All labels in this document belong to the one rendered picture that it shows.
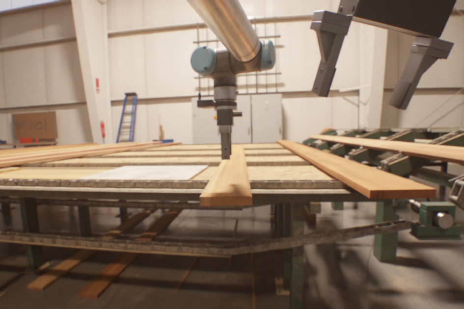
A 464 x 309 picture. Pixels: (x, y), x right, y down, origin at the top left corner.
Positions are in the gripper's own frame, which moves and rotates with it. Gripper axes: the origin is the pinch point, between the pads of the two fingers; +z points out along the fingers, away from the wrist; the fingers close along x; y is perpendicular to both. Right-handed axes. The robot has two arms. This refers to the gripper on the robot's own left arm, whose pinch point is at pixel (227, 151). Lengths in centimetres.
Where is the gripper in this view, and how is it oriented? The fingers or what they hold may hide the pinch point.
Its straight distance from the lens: 79.1
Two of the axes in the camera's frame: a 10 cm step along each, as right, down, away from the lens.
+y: 10.0, -0.2, -0.4
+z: 0.3, 9.9, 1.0
